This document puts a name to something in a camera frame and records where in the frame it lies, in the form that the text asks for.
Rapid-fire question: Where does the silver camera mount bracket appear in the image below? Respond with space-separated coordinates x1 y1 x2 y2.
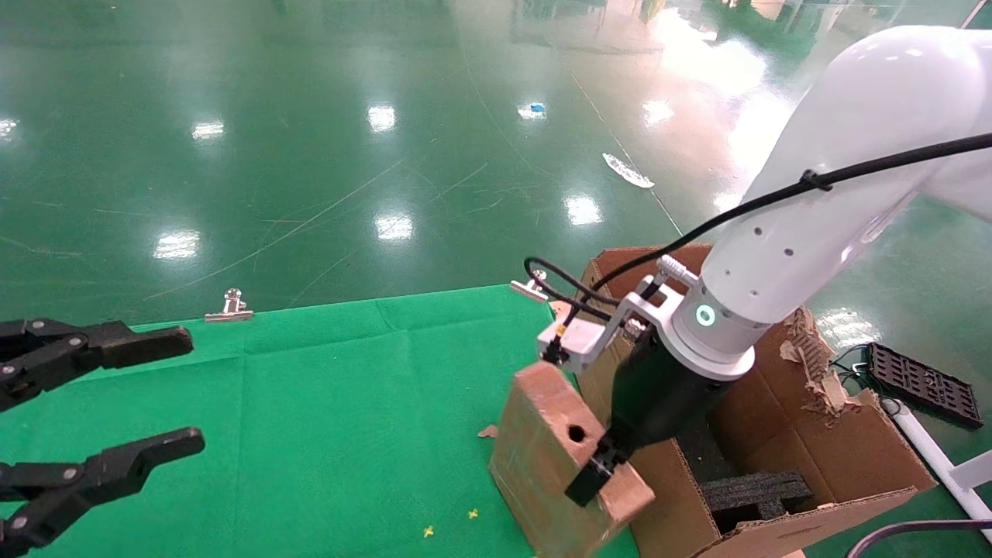
601 254 702 350

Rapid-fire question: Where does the black plastic grid tray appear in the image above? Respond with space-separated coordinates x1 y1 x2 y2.
866 343 985 429

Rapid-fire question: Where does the white frame pipe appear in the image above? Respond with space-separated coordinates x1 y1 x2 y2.
883 397 992 543

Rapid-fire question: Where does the white paper scrap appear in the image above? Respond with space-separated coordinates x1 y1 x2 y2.
602 153 656 190

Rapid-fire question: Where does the large open cardboard carton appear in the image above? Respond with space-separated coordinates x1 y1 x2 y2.
577 244 939 558

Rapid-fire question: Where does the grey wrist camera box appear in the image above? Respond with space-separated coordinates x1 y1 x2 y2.
537 316 607 374

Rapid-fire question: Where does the large green table cloth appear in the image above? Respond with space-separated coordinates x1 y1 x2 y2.
0 284 640 558

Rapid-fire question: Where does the grey looped cable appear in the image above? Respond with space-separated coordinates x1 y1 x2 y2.
845 518 992 558

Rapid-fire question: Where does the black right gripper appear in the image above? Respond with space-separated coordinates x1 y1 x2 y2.
564 329 737 508

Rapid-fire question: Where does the small cardboard box with hole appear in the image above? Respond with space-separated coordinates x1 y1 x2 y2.
488 360 656 558

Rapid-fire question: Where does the silver binder clip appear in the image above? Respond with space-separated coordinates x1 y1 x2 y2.
205 288 255 323
509 270 551 305

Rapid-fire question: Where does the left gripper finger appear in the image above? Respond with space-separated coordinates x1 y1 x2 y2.
0 318 195 413
0 426 206 557

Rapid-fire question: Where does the black foam block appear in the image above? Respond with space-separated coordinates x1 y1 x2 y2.
700 471 815 536

